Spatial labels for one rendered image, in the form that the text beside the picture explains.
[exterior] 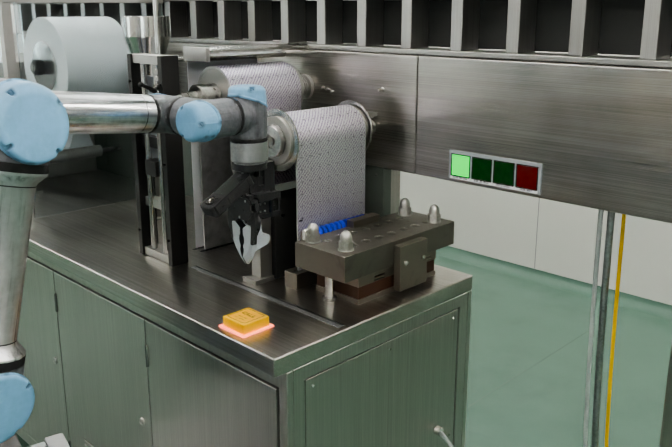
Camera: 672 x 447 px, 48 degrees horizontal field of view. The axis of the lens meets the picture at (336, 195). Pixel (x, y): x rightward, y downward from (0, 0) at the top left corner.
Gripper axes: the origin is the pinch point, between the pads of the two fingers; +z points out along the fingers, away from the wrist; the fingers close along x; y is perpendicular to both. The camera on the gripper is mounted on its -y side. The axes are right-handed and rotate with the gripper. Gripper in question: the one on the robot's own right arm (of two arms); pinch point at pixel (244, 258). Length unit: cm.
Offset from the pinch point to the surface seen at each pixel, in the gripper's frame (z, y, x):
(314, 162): -14.6, 29.5, 9.7
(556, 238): 78, 289, 82
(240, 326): 13.2, -3.5, -2.6
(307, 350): 16.1, 2.7, -16.0
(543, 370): 105, 188, 31
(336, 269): 5.5, 19.5, -7.5
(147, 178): -7, 11, 54
